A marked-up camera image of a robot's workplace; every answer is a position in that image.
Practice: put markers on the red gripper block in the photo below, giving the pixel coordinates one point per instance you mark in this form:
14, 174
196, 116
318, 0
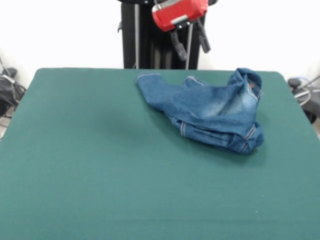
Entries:
180, 12

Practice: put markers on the blue denim jeans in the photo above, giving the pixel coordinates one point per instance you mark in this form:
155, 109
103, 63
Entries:
212, 107

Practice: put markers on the grey chair base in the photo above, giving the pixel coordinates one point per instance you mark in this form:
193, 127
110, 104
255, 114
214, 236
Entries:
312, 105

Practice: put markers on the dark green table cloth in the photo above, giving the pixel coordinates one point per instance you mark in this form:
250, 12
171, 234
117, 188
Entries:
75, 175

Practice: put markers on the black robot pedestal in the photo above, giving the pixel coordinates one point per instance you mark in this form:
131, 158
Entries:
145, 37

